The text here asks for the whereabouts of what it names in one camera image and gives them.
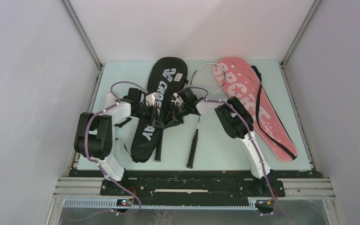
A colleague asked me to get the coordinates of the right aluminium frame post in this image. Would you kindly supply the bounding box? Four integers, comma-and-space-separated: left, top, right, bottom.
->
280, 0, 323, 68

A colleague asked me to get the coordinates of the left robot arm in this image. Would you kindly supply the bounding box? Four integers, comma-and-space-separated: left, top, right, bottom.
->
74, 88, 163, 195

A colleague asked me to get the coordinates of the pink sport racket bag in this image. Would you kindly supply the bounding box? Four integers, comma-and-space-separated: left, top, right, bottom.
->
217, 56, 298, 162

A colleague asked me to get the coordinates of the white shuttlecock tube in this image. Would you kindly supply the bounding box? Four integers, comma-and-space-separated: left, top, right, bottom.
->
104, 93, 117, 108

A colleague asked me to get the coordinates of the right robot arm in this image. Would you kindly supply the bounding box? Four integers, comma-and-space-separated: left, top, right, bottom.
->
168, 88, 273, 196

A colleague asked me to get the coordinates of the left aluminium frame post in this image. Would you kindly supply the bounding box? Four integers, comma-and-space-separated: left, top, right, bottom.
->
60, 0, 104, 112

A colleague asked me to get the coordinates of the black racket bag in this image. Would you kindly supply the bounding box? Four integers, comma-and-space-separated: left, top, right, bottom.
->
130, 57, 188, 163

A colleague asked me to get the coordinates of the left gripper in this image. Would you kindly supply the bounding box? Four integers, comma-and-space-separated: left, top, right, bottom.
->
133, 103, 164, 128

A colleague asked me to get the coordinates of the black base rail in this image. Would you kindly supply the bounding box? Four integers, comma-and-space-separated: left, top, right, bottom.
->
71, 169, 320, 209

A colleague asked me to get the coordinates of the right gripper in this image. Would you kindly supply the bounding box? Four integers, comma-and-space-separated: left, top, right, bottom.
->
164, 103, 190, 129

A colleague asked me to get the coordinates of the aluminium frame post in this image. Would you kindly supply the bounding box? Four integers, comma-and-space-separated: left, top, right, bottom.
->
60, 0, 104, 112
280, 0, 323, 68

